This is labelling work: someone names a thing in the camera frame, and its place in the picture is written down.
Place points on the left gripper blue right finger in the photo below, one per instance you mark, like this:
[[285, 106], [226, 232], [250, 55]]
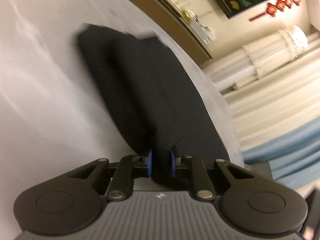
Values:
[[173, 162]]

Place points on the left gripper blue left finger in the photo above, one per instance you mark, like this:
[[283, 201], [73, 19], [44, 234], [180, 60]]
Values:
[[149, 164]]

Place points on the black trousers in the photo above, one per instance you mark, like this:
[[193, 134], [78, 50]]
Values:
[[151, 99]]

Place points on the light blue fabric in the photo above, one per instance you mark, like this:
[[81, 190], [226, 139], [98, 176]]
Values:
[[293, 157]]

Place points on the white curtain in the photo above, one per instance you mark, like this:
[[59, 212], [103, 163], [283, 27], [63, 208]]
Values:
[[271, 85]]

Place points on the white storage box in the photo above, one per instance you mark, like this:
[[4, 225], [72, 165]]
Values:
[[202, 31]]

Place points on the long grey TV cabinet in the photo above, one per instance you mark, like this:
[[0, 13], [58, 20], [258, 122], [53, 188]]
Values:
[[170, 19]]

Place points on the red Chinese knot ornament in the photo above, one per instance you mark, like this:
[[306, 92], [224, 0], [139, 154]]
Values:
[[279, 5]]

